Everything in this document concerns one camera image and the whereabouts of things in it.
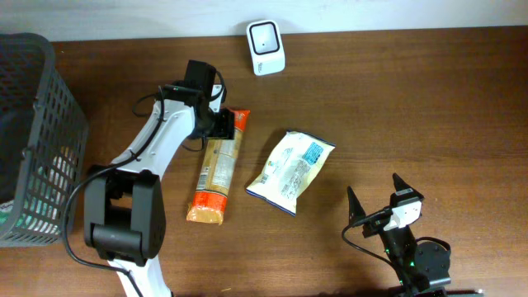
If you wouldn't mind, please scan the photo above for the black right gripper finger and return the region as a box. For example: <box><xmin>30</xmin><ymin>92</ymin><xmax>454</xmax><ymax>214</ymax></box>
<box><xmin>347</xmin><ymin>186</ymin><xmax>366</xmax><ymax>225</ymax></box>
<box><xmin>391</xmin><ymin>172</ymin><xmax>424</xmax><ymax>200</ymax></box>

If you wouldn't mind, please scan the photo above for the cream snack bag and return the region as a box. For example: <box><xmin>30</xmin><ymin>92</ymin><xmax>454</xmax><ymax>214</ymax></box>
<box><xmin>246</xmin><ymin>130</ymin><xmax>336</xmax><ymax>216</ymax></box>

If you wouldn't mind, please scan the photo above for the orange spaghetti package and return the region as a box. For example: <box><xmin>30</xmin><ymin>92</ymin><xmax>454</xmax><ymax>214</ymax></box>
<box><xmin>186</xmin><ymin>110</ymin><xmax>251</xmax><ymax>224</ymax></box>

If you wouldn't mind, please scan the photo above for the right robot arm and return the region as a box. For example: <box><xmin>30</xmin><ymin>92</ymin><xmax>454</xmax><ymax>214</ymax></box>
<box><xmin>342</xmin><ymin>173</ymin><xmax>484</xmax><ymax>297</ymax></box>

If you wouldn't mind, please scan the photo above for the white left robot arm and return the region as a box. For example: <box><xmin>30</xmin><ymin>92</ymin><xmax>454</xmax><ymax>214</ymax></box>
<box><xmin>84</xmin><ymin>82</ymin><xmax>234</xmax><ymax>296</ymax></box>

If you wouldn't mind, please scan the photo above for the white barcode scanner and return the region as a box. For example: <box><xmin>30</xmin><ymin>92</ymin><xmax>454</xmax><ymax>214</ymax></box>
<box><xmin>246</xmin><ymin>20</ymin><xmax>285</xmax><ymax>76</ymax></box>

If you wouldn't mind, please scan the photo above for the dark grey mesh basket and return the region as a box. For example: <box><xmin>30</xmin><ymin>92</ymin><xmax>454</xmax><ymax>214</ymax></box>
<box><xmin>1</xmin><ymin>33</ymin><xmax>88</xmax><ymax>248</ymax></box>

